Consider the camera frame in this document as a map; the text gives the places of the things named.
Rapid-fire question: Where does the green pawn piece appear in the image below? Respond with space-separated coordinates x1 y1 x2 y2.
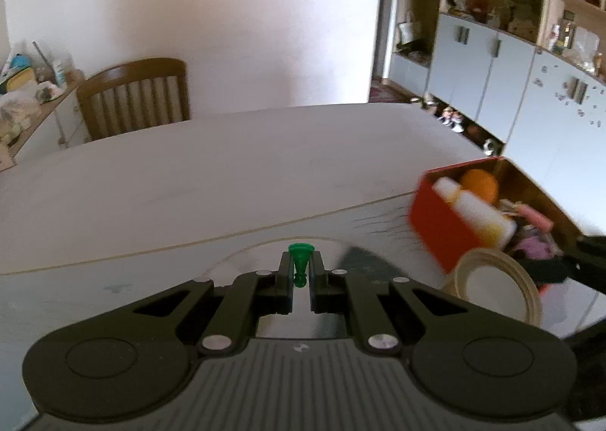
288 244 316 289

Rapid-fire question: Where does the white bottle with yellow band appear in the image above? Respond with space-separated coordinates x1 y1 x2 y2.
434 176 518 250

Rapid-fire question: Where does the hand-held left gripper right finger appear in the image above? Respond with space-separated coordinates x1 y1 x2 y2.
308 252 540 356

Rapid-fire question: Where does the orange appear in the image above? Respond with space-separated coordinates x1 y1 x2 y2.
460 169 501 205

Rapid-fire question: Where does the wooden chair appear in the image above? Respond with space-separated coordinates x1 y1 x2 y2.
77 58 191 143

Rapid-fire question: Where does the low white sideboard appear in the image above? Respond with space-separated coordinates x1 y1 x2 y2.
0 76 89 172

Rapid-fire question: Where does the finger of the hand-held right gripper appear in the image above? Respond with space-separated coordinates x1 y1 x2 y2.
518 234 606 295

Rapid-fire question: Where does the white tote bag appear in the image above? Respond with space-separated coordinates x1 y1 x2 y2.
398 9 422 48

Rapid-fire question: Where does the yellow teal box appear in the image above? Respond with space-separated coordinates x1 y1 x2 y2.
0 66 37 94

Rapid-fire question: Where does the patterned door rug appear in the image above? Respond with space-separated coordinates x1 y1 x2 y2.
369 83 413 103

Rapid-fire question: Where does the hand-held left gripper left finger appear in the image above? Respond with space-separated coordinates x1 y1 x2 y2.
71 252 297 356

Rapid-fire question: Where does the clear plastic bag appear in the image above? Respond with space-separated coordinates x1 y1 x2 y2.
0 85 41 139

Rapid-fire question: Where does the purple plush toy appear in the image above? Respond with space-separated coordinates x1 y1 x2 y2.
514 234 564 262

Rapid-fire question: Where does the red tin box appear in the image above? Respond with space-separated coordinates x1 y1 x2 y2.
408 157 586 295

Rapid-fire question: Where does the cream round lid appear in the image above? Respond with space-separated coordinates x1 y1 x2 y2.
442 248 543 326

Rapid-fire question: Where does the blue-grey cabinet wall unit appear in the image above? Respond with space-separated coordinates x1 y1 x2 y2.
388 0 606 205

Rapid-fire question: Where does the pink block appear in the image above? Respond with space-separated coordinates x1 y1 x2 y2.
514 204 554 232

